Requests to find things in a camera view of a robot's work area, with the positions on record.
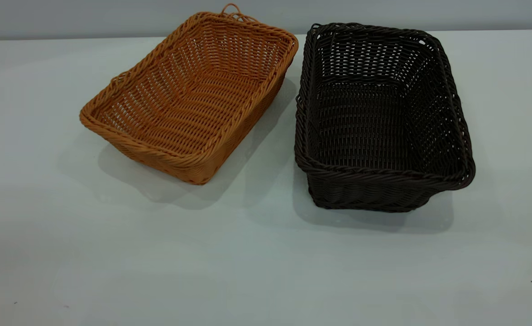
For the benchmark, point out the dark brown wicker basket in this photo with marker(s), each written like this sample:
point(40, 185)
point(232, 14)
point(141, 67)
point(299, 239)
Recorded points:
point(365, 131)

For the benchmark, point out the light brown wicker basket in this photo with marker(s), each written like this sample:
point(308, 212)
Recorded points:
point(193, 127)

